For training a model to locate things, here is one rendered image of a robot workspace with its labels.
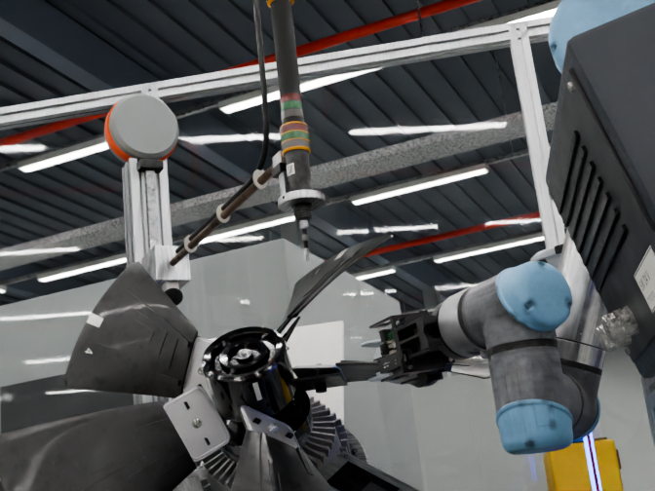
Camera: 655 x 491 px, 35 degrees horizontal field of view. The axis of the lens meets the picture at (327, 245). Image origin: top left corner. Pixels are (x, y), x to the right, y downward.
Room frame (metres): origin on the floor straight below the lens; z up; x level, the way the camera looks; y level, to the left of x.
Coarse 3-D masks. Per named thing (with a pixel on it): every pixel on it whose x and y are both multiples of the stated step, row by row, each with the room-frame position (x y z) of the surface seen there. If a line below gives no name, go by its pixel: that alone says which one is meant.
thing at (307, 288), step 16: (368, 240) 1.60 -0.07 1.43; (384, 240) 1.55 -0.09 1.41; (336, 256) 1.64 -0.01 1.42; (352, 256) 1.56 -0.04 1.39; (320, 272) 1.63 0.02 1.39; (336, 272) 1.53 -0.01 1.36; (304, 288) 1.64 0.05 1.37; (320, 288) 1.51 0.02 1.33; (304, 304) 1.49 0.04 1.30; (288, 320) 1.51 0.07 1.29
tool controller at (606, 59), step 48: (576, 48) 0.58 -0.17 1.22; (624, 48) 0.58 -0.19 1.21; (576, 96) 0.61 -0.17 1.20; (624, 96) 0.58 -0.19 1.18; (576, 144) 0.66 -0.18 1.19; (624, 144) 0.58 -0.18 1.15; (576, 192) 0.73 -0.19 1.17; (624, 192) 0.61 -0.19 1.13; (576, 240) 0.81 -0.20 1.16; (624, 240) 0.67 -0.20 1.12; (624, 288) 0.73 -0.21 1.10; (624, 336) 0.75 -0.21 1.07
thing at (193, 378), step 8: (200, 344) 1.49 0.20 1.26; (208, 344) 1.48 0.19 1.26; (192, 352) 1.50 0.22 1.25; (200, 352) 1.49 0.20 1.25; (192, 360) 1.50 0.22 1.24; (200, 360) 1.50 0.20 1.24; (192, 368) 1.51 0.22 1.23; (192, 376) 1.51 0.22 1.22; (200, 376) 1.50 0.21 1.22; (184, 384) 1.51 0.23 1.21; (192, 384) 1.51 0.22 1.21; (184, 392) 1.52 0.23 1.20; (208, 392) 1.49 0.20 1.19
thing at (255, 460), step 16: (256, 432) 1.34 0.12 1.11; (256, 448) 1.32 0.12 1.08; (272, 448) 1.34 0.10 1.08; (288, 448) 1.37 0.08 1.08; (240, 464) 1.28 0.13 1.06; (256, 464) 1.29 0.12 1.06; (272, 464) 1.31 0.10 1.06; (288, 464) 1.33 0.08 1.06; (304, 464) 1.36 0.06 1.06; (240, 480) 1.26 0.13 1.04; (256, 480) 1.27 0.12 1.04; (272, 480) 1.28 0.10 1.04; (288, 480) 1.30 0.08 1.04; (304, 480) 1.32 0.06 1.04; (320, 480) 1.36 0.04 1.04
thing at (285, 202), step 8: (280, 152) 1.46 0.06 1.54; (272, 160) 1.48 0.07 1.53; (280, 160) 1.46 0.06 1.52; (280, 168) 1.45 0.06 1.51; (280, 176) 1.46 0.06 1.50; (280, 184) 1.46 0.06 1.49; (288, 184) 1.45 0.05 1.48; (288, 192) 1.45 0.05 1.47; (296, 192) 1.41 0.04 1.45; (304, 192) 1.41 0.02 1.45; (312, 192) 1.41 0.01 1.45; (320, 192) 1.42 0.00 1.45; (280, 200) 1.42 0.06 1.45; (288, 200) 1.41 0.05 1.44; (296, 200) 1.42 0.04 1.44; (304, 200) 1.42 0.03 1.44; (312, 200) 1.42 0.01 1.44; (320, 200) 1.43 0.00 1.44; (280, 208) 1.45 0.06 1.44; (288, 208) 1.45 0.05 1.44; (312, 208) 1.46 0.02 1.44
